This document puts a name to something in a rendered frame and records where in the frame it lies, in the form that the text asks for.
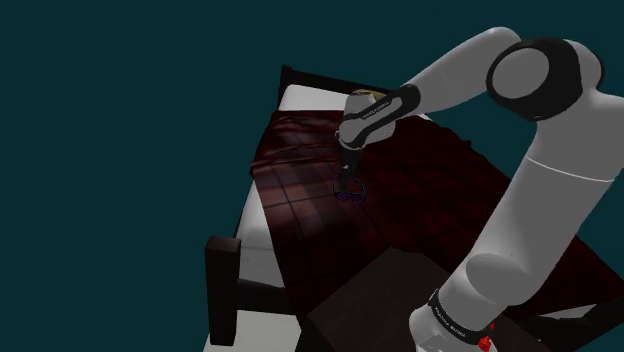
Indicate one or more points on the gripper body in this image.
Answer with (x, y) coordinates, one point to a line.
(350, 158)

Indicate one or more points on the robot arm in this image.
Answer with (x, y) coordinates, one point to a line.
(560, 195)

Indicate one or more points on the purple sunglasses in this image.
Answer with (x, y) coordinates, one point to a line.
(352, 197)

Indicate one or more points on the yellow rounded object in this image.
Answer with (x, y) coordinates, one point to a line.
(369, 92)

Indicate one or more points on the bed with dark red blanket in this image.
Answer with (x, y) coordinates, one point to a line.
(419, 195)

